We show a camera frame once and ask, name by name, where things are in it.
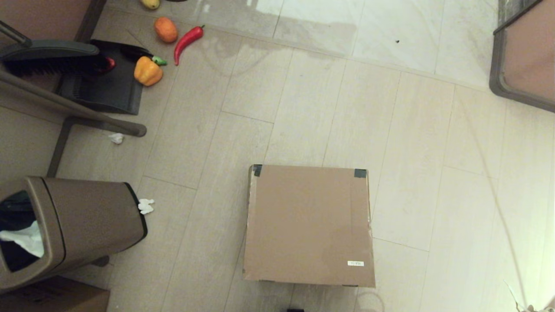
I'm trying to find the black plastic dustpan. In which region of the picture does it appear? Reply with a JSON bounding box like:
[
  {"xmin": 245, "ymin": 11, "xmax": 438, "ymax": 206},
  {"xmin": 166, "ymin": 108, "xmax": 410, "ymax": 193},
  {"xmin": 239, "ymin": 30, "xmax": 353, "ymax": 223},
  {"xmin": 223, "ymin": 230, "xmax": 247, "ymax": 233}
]
[{"xmin": 56, "ymin": 39, "xmax": 153, "ymax": 116}]

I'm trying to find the orange toy fruit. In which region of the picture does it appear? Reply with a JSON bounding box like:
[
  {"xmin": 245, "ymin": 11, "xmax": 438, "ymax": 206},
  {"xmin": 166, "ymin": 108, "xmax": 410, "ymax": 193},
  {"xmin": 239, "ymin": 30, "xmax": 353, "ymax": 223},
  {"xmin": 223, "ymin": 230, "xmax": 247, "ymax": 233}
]
[{"xmin": 154, "ymin": 16, "xmax": 179, "ymax": 44}]

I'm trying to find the dark purple toy eggplant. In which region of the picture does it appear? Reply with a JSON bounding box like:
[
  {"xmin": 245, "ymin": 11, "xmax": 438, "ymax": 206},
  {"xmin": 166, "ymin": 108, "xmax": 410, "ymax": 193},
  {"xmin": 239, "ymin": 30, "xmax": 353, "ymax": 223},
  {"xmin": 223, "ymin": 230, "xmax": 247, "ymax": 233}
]
[{"xmin": 120, "ymin": 45, "xmax": 167, "ymax": 66}]

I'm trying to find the brown cabinet panel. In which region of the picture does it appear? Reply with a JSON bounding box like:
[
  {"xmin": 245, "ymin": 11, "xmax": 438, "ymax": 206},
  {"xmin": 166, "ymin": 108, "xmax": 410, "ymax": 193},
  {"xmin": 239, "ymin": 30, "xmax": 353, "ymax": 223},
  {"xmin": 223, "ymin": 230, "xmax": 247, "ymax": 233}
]
[{"xmin": 0, "ymin": 0, "xmax": 108, "ymax": 44}]

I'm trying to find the black broom brush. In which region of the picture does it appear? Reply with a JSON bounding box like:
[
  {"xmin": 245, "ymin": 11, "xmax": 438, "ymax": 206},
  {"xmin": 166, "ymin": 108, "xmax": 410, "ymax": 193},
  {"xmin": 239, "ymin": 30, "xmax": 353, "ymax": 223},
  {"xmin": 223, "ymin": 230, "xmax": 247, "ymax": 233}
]
[{"xmin": 0, "ymin": 21, "xmax": 107, "ymax": 78}]

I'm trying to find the brown table with grey frame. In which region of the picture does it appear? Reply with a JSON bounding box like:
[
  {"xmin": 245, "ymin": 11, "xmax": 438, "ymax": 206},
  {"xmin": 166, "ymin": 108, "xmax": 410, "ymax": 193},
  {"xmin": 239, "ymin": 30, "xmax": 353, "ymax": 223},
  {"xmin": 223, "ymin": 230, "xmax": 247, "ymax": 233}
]
[{"xmin": 489, "ymin": 0, "xmax": 555, "ymax": 113}]

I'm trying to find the red toy chili pepper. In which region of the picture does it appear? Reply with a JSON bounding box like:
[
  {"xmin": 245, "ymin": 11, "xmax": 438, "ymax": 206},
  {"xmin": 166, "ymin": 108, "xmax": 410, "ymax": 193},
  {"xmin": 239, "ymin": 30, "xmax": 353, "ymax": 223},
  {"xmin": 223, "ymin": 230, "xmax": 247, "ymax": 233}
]
[{"xmin": 174, "ymin": 25, "xmax": 205, "ymax": 66}]

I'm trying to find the brown cardboard shoe box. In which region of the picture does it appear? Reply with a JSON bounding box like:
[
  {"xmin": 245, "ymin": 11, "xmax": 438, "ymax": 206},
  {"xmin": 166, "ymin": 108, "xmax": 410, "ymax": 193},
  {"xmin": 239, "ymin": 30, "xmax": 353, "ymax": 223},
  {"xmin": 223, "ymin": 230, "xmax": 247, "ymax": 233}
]
[{"xmin": 242, "ymin": 164, "xmax": 376, "ymax": 288}]

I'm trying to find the grey metal furniture frame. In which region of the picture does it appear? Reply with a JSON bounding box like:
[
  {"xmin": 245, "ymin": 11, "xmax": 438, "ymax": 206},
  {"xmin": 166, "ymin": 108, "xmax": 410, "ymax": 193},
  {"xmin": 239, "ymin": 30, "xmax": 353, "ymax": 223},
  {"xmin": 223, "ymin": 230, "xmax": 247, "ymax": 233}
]
[{"xmin": 0, "ymin": 69, "xmax": 147, "ymax": 178}]

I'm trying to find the yellow toy bell pepper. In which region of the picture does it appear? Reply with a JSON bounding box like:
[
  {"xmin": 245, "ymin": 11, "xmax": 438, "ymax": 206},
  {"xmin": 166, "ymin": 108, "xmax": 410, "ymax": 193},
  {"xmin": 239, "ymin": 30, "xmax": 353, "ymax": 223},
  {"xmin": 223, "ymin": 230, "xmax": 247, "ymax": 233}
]
[{"xmin": 134, "ymin": 56, "xmax": 163, "ymax": 87}]

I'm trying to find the brown plastic trash bin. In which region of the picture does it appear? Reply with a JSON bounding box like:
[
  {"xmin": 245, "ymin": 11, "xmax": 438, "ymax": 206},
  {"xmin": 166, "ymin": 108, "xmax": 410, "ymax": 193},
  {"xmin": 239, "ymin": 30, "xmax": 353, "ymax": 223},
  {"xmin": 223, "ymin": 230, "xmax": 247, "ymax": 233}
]
[{"xmin": 0, "ymin": 176, "xmax": 148, "ymax": 294}]

